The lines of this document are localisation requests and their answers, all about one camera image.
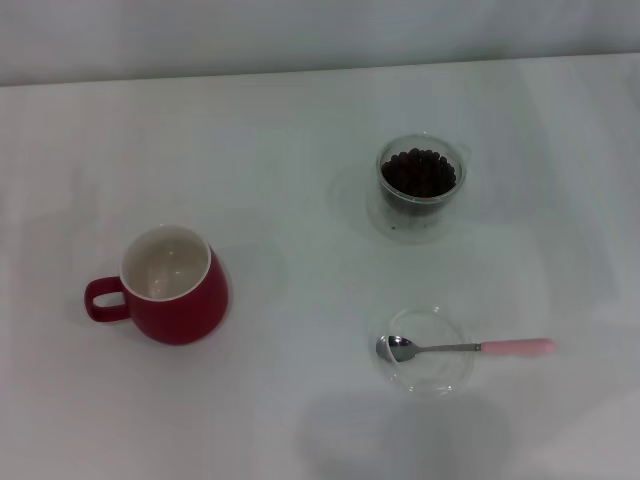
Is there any red ceramic mug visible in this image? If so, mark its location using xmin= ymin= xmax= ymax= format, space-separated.
xmin=83 ymin=224 xmax=232 ymax=347

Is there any pink handled metal spoon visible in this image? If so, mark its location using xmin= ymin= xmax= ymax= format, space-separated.
xmin=375 ymin=334 xmax=557 ymax=364

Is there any clear glass cup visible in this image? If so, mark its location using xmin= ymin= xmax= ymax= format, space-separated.
xmin=375 ymin=132 xmax=473 ymax=219

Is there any coffee bean pile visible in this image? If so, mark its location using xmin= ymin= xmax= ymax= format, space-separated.
xmin=380 ymin=148 xmax=457 ymax=200

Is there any clear glass saucer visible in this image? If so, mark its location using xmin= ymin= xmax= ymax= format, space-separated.
xmin=366 ymin=184 xmax=466 ymax=246

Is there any clear shallow glass dish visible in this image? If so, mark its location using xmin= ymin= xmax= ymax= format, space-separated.
xmin=372 ymin=304 xmax=476 ymax=399

